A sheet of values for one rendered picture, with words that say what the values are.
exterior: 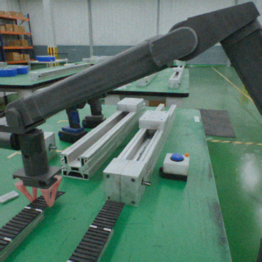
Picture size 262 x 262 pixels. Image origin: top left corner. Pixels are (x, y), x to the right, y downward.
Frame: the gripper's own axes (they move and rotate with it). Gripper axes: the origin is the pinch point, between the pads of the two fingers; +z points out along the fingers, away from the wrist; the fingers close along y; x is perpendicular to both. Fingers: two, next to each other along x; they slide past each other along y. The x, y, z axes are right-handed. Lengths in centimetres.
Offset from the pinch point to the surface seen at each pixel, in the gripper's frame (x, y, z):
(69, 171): -18.0, 2.6, 1.1
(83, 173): -18.3, -2.6, 1.4
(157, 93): -183, 4, 5
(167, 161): -27.5, -28.8, -2.1
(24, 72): -273, 227, -4
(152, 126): -50, -19, -6
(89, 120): -66, 18, -2
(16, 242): 12.1, -1.6, 2.1
